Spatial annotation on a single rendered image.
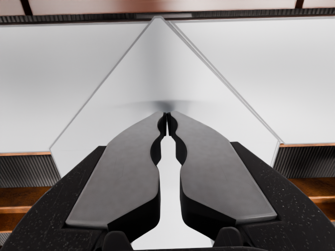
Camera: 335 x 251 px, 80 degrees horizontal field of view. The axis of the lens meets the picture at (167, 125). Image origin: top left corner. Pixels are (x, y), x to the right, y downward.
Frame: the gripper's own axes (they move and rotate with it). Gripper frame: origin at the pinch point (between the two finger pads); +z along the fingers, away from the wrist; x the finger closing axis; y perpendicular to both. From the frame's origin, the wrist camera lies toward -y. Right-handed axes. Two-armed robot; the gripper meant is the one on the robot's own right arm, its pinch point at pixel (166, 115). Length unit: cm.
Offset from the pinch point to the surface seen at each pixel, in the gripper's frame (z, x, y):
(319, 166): 32, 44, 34
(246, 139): 1.5, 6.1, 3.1
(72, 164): 1.6, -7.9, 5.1
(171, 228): 1.6, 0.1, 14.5
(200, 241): 1.6, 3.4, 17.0
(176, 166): 1.6, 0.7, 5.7
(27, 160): 32, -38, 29
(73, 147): 1.6, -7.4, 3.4
